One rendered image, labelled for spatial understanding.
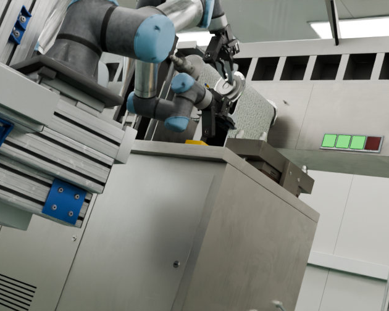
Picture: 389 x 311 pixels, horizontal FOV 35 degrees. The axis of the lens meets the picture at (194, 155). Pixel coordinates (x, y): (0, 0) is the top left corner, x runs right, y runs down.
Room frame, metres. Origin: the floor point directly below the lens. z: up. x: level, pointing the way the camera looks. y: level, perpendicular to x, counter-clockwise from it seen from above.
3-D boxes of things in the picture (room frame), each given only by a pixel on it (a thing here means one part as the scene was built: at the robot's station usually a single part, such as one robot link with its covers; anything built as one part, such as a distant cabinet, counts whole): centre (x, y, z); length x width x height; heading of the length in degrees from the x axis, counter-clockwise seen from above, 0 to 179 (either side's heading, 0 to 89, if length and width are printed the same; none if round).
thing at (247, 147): (2.25, -0.29, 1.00); 0.40 x 0.16 x 0.06; 138
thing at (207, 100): (2.06, 0.04, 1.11); 0.08 x 0.05 x 0.08; 48
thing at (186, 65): (2.40, 0.16, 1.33); 0.06 x 0.06 x 0.06; 48
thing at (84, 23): (1.42, 0.34, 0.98); 0.13 x 0.12 x 0.14; 78
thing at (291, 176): (2.19, -0.37, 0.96); 0.10 x 0.03 x 0.11; 138
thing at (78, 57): (1.42, 0.35, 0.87); 0.15 x 0.15 x 0.10
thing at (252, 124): (2.30, -0.17, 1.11); 0.23 x 0.01 x 0.18; 138
